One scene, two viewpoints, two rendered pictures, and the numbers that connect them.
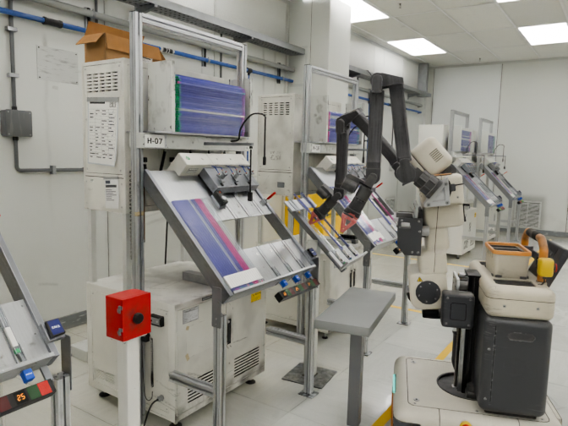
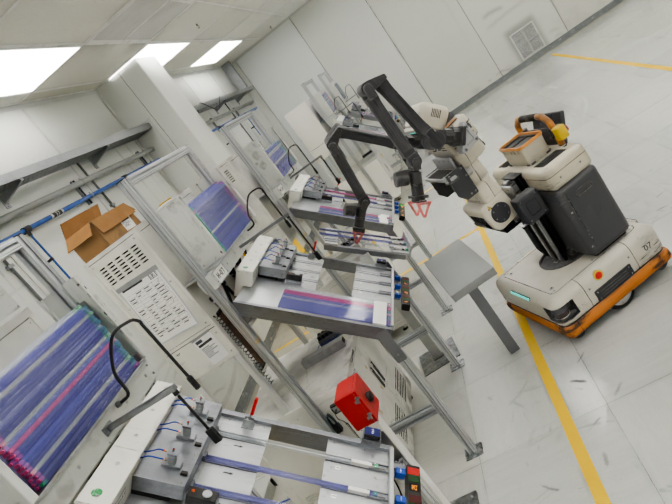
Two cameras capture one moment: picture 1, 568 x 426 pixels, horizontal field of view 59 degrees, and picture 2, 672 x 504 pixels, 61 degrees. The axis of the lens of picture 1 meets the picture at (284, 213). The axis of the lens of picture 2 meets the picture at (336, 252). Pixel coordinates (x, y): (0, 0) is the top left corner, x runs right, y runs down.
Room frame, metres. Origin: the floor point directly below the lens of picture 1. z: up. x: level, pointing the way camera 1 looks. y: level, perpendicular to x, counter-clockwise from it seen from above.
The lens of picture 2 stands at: (-0.21, 0.88, 1.71)
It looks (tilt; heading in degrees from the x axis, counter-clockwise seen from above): 14 degrees down; 343
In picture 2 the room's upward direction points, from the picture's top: 37 degrees counter-clockwise
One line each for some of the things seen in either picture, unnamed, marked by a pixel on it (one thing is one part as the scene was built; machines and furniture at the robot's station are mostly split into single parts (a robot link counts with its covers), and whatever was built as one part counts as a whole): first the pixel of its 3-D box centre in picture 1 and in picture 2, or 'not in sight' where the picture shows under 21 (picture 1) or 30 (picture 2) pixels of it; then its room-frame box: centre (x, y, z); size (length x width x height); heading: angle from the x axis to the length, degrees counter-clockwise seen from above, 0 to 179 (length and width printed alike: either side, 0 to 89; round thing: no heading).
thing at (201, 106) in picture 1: (205, 107); (213, 219); (2.62, 0.42, 1.52); 0.51 x 0.13 x 0.27; 146
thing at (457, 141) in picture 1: (448, 183); (343, 146); (6.80, -2.22, 0.95); 1.36 x 0.82 x 1.90; 56
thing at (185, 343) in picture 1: (180, 334); (336, 412); (2.64, 0.55, 0.31); 0.70 x 0.65 x 0.62; 146
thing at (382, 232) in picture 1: (337, 242); (348, 250); (3.76, -0.41, 0.65); 1.01 x 0.73 x 1.29; 56
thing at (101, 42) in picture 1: (149, 50); (121, 210); (2.70, 0.72, 1.82); 0.68 x 0.30 x 0.20; 146
